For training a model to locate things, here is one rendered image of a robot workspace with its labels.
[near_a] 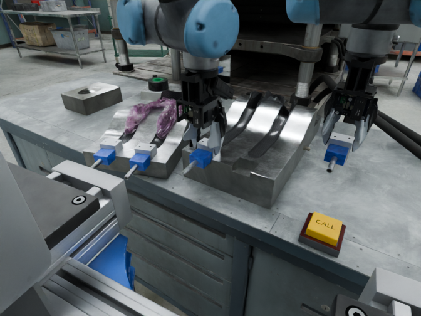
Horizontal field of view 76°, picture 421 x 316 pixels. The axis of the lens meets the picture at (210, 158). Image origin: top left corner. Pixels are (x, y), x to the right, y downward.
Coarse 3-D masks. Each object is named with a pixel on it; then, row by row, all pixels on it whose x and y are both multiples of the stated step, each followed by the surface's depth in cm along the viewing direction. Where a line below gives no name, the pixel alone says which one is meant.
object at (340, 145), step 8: (336, 136) 63; (344, 136) 63; (328, 144) 63; (336, 144) 62; (344, 144) 61; (352, 144) 62; (328, 152) 60; (336, 152) 59; (344, 152) 59; (328, 160) 61; (336, 160) 59; (344, 160) 59; (328, 168) 56
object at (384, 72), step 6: (420, 42) 327; (402, 48) 382; (414, 48) 334; (414, 54) 335; (384, 66) 400; (390, 66) 399; (396, 66) 395; (408, 66) 344; (378, 72) 374; (384, 72) 374; (390, 72) 373; (396, 72) 372; (402, 72) 372; (408, 72) 347; (384, 78) 358; (390, 78) 355; (396, 78) 353; (402, 78) 351; (402, 84) 355
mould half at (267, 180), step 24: (240, 96) 93; (264, 120) 83; (288, 120) 81; (312, 120) 82; (240, 144) 74; (288, 144) 75; (216, 168) 68; (264, 168) 64; (288, 168) 70; (240, 192) 67; (264, 192) 63
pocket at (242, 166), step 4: (240, 160) 68; (244, 160) 68; (248, 160) 67; (232, 164) 65; (236, 164) 68; (240, 164) 69; (244, 164) 68; (248, 164) 68; (252, 164) 67; (256, 164) 66; (232, 168) 65; (236, 168) 68; (240, 168) 69; (244, 168) 69; (248, 168) 68; (252, 168) 68; (236, 172) 65; (240, 172) 65; (244, 172) 67; (248, 172) 67; (248, 176) 64
